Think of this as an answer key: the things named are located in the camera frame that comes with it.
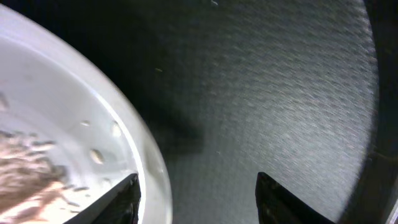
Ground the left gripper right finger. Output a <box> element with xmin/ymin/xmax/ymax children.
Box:
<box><xmin>255</xmin><ymin>172</ymin><xmax>334</xmax><ymax>224</ymax></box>

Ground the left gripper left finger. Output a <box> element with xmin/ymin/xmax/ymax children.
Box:
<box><xmin>65</xmin><ymin>174</ymin><xmax>141</xmax><ymax>224</ymax></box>

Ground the grey plate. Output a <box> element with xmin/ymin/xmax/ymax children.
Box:
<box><xmin>1</xmin><ymin>6</ymin><xmax>173</xmax><ymax>223</ymax></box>

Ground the pile of rice grains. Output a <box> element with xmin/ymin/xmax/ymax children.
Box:
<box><xmin>1</xmin><ymin>93</ymin><xmax>126</xmax><ymax>190</ymax></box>

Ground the pile of peanut shells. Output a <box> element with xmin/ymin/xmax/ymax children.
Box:
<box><xmin>0</xmin><ymin>130</ymin><xmax>91</xmax><ymax>224</ymax></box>

